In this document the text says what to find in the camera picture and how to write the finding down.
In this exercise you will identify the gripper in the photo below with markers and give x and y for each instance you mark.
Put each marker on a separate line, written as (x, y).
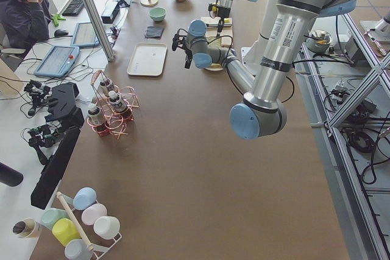
(186, 53)
(223, 13)

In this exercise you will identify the cream rabbit tray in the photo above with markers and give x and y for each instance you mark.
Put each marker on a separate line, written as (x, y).
(147, 60)

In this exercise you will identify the wooden cutting board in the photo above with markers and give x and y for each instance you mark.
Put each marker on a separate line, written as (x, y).
(212, 24)

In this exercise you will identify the white round plate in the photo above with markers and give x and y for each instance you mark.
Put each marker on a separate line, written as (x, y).
(214, 68)

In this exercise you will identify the grey folded cloth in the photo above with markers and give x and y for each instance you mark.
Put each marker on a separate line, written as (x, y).
(154, 32)

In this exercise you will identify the green bowl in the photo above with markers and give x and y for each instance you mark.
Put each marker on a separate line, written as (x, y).
(157, 14)

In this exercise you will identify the front tea bottle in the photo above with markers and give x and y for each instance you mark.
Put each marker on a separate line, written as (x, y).
(118, 105)

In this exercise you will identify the tea bottle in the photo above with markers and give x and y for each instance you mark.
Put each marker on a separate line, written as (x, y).
(97, 119)
(106, 86)
(118, 105)

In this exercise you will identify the right tea bottle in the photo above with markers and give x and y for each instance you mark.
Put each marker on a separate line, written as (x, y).
(106, 86)

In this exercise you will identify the far blue teach pendant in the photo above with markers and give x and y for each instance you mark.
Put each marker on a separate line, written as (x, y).
(84, 36)

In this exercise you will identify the blue teach pendant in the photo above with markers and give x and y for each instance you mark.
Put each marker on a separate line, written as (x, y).
(58, 61)
(84, 36)

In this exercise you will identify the back left tea bottle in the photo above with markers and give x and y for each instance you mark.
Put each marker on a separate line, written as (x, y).
(97, 119)

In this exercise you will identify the black keyboard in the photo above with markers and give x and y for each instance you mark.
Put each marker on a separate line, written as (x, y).
(73, 8)

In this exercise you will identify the near blue teach pendant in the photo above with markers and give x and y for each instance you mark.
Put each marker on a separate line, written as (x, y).
(58, 61)

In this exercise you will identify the black computer mouse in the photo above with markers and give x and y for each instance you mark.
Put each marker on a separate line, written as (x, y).
(60, 33)

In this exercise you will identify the seated person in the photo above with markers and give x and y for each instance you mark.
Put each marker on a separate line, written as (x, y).
(25, 22)

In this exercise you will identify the pink cup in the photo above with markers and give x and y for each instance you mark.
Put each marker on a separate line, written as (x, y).
(92, 213)

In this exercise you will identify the white cup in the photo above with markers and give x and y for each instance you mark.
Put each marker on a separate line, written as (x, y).
(107, 227)

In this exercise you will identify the mint green cup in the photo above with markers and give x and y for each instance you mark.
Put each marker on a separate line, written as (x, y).
(51, 216)

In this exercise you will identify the yellow cup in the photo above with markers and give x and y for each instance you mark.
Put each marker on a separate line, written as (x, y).
(65, 231)

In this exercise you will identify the white cup rack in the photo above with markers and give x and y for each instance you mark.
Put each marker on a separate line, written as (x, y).
(99, 246)

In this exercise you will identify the grey blue cup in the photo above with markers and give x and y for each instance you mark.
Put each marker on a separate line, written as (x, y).
(77, 250)

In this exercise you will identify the paper cup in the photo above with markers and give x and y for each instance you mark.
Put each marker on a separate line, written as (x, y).
(27, 228)

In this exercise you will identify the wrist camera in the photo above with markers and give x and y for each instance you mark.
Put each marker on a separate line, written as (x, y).
(179, 40)
(214, 8)

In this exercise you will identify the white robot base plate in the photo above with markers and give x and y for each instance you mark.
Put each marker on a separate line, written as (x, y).
(250, 55)

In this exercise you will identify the aluminium frame post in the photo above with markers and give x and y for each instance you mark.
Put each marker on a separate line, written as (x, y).
(99, 29)

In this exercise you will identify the copper wire bottle rack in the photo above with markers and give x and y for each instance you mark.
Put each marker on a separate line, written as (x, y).
(116, 125)

